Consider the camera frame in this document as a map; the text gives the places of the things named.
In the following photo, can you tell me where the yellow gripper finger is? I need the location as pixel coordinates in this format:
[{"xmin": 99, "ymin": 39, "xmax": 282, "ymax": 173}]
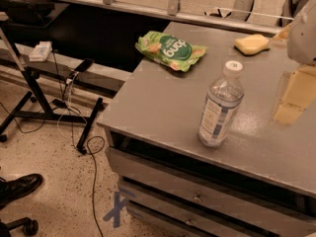
[
  {"xmin": 274, "ymin": 65, "xmax": 316, "ymax": 124},
  {"xmin": 272, "ymin": 24, "xmax": 291, "ymax": 41}
]

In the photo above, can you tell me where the yellow sponge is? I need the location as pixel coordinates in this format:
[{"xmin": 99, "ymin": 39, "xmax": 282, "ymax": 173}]
[{"xmin": 234, "ymin": 34, "xmax": 269, "ymax": 55}]

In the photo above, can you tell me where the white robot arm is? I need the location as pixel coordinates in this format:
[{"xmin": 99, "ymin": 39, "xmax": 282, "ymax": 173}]
[{"xmin": 270, "ymin": 0, "xmax": 316, "ymax": 124}]

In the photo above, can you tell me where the clear plastic water bottle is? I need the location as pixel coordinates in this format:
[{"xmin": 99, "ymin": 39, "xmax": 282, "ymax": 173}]
[{"xmin": 198, "ymin": 60, "xmax": 244, "ymax": 147}]

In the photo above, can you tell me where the grey drawer cabinet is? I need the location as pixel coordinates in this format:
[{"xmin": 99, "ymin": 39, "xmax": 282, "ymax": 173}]
[{"xmin": 98, "ymin": 23, "xmax": 316, "ymax": 237}]

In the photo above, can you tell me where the green snack bag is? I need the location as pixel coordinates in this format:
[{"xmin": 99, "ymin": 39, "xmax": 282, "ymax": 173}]
[{"xmin": 135, "ymin": 31, "xmax": 207, "ymax": 72}]

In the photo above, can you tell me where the black smartphone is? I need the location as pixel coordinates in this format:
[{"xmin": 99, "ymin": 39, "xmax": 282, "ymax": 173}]
[{"xmin": 75, "ymin": 58, "xmax": 94, "ymax": 72}]

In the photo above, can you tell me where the blue tape cross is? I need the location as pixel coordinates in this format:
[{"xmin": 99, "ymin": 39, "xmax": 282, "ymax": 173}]
[{"xmin": 103, "ymin": 188, "xmax": 135, "ymax": 228}]

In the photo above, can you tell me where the small white box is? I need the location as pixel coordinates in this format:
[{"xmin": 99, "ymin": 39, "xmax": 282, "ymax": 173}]
[{"xmin": 29, "ymin": 41, "xmax": 52, "ymax": 62}]

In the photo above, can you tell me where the black rolling stand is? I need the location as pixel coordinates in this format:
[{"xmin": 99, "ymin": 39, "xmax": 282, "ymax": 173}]
[{"xmin": 0, "ymin": 0, "xmax": 103, "ymax": 154}]

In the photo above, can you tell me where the office chair caster base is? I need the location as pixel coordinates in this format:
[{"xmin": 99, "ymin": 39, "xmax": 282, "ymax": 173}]
[{"xmin": 0, "ymin": 217, "xmax": 39, "ymax": 237}]

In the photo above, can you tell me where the black leather shoe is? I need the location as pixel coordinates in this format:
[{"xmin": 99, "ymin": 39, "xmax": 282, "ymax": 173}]
[{"xmin": 0, "ymin": 174, "xmax": 43, "ymax": 209}]

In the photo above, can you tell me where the metal window rail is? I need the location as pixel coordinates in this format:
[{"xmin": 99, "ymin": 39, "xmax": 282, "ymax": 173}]
[{"xmin": 0, "ymin": 0, "xmax": 284, "ymax": 35}]

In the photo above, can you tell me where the black floor cable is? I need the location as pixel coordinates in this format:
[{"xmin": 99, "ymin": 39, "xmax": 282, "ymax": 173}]
[{"xmin": 86, "ymin": 135, "xmax": 107, "ymax": 237}]

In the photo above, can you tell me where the white charging cable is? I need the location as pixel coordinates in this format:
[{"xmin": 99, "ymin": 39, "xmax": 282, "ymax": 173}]
[{"xmin": 56, "ymin": 71, "xmax": 87, "ymax": 146}]

